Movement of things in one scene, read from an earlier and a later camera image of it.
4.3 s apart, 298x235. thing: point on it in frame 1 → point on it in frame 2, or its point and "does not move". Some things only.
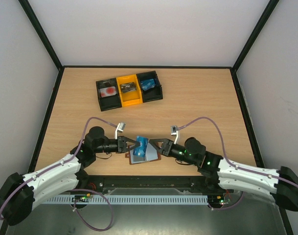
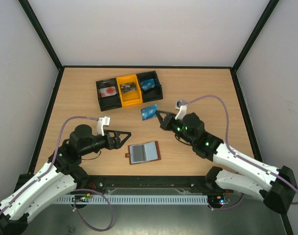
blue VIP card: (148, 84) does not move
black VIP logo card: (127, 86) does not move
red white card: (107, 91) does not move
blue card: (140, 150) → (149, 112)
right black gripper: (167, 147) → (167, 121)
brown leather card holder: (151, 154) does not move
